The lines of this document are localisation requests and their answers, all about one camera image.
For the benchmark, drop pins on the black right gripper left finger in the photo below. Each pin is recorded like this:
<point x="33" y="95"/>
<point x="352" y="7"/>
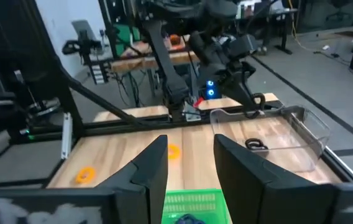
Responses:
<point x="145" y="174"/>

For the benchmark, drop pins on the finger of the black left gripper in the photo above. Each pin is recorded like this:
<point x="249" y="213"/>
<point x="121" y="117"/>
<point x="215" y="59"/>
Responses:
<point x="240" y="95"/>

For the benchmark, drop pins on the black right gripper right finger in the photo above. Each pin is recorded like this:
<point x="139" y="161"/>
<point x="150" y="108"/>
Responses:
<point x="257" y="186"/>

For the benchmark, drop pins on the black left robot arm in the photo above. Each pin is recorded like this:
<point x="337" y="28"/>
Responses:
<point x="167" y="62"/>

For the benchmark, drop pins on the red plastic piece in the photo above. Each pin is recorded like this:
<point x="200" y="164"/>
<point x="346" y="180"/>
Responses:
<point x="199" y="102"/>

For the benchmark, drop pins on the green plastic basket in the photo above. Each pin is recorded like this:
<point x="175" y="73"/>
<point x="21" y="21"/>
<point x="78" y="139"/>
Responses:
<point x="195" y="202"/>

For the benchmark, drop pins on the black office desk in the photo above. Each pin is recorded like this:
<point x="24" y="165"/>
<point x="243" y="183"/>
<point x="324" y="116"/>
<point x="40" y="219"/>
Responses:
<point x="285" y="31"/>

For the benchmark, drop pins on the clear plastic container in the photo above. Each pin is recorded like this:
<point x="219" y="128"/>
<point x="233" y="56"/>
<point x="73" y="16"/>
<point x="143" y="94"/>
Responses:
<point x="304" y="133"/>

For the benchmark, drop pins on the wooden workbench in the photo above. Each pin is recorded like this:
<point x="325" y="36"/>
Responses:
<point x="151" y="62"/>

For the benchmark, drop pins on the green box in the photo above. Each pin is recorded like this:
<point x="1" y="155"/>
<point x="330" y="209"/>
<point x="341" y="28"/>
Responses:
<point x="123" y="40"/>

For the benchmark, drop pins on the silver aluminium bracket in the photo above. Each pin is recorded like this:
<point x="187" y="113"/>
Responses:
<point x="66" y="137"/>

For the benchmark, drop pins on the black metal rig frame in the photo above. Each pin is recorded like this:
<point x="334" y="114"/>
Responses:
<point x="64" y="102"/>

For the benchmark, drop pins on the black camera stand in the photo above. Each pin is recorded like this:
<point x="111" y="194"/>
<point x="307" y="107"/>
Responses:
<point x="84" y="34"/>

